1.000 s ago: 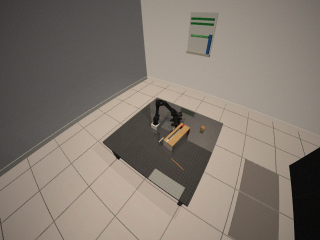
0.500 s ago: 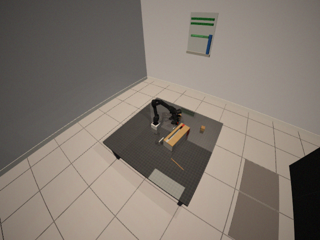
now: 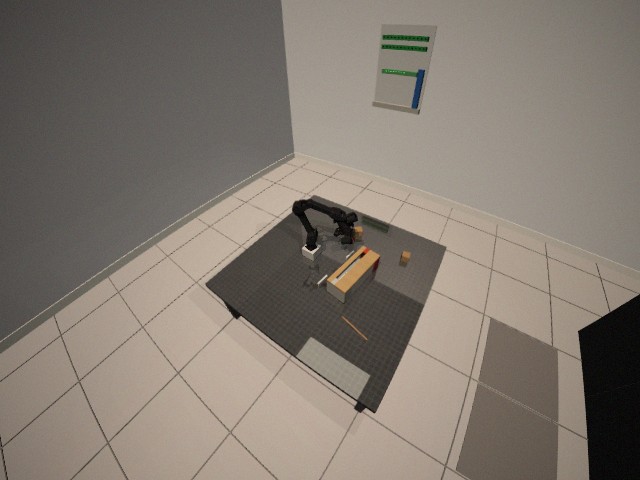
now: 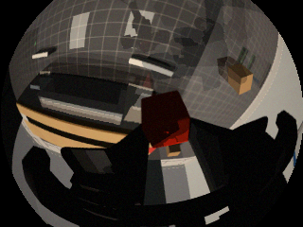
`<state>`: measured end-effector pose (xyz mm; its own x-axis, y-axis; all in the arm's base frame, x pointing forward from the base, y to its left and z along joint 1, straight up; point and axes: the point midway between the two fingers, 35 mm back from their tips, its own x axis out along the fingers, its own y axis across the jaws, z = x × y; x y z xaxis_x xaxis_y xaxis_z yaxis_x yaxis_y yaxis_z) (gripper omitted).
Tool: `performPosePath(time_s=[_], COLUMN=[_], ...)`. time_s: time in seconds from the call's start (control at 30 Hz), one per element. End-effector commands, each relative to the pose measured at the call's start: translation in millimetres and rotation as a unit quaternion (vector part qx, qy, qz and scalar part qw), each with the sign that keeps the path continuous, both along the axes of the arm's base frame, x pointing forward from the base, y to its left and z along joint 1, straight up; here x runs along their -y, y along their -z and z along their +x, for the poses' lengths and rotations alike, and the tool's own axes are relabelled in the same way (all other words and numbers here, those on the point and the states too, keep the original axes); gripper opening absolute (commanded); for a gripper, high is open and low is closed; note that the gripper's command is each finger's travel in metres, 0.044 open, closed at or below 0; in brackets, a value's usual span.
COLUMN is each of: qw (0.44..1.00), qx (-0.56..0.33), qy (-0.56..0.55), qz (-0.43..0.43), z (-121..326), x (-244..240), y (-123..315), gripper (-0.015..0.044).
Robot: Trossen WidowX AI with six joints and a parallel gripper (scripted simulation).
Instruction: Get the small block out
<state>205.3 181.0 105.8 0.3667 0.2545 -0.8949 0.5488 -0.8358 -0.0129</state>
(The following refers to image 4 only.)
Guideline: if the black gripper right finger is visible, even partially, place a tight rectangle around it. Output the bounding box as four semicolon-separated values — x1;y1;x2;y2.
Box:
188;116;268;193

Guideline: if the brown cardboard box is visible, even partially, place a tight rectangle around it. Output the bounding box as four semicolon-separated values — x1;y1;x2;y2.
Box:
228;63;254;95

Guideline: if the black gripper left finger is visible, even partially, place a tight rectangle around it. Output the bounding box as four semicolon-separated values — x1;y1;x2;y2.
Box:
61;124;151;205

